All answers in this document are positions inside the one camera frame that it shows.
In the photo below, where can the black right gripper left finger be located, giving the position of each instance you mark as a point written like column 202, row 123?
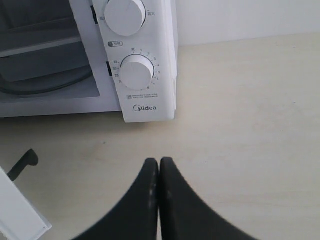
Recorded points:
column 135, row 216

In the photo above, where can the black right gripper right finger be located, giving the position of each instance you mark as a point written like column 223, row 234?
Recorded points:
column 184, row 215

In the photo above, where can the white microwave door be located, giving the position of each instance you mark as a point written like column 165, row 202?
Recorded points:
column 19, row 219

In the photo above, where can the glass microwave turntable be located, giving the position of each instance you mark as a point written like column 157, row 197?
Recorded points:
column 45, row 84

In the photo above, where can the white microwave oven body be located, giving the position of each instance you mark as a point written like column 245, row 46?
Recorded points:
column 62, row 57

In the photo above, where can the white lower timer knob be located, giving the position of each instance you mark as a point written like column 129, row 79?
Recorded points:
column 136, row 72

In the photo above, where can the white upper power knob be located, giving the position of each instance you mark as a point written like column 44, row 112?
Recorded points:
column 125, row 17

